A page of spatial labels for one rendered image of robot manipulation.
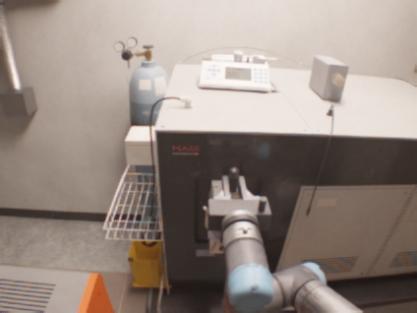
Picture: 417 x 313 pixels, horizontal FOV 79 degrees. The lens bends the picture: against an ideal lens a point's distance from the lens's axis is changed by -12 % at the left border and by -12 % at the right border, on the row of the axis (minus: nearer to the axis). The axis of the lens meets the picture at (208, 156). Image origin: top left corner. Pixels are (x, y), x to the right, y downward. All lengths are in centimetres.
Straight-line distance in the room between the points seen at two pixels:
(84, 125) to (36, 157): 52
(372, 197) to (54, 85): 188
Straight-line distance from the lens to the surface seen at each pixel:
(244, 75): 100
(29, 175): 255
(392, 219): 109
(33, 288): 81
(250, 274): 48
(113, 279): 129
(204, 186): 78
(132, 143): 107
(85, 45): 191
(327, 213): 93
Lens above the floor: 174
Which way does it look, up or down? 31 degrees down
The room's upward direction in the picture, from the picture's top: 3 degrees clockwise
